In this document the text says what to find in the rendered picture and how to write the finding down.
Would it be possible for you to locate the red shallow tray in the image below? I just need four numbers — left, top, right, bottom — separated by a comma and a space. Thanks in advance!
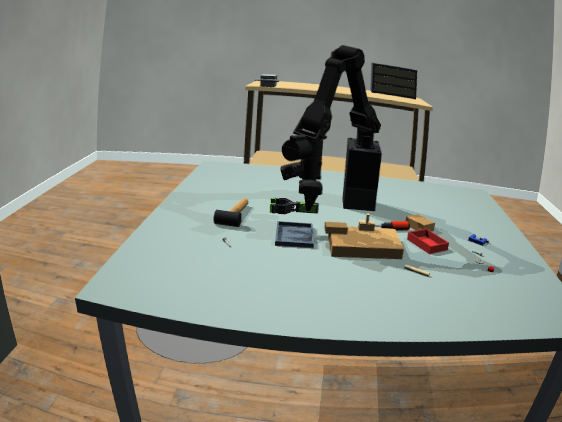
407, 229, 449, 254

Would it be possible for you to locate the black mallet with wooden handle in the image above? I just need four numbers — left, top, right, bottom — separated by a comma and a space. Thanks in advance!
214, 198, 249, 227

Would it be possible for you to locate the blue c-shaped clamp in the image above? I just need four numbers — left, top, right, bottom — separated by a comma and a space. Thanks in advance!
468, 234, 489, 246

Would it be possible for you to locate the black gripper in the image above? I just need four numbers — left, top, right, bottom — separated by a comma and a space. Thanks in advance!
299, 157, 323, 211

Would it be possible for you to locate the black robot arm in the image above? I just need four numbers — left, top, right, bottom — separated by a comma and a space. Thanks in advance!
280, 45, 381, 180

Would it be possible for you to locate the tan wooden rod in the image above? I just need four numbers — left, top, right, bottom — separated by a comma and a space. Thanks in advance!
404, 265, 430, 277

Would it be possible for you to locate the tan wooden block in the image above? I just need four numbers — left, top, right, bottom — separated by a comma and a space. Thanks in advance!
406, 214, 435, 232

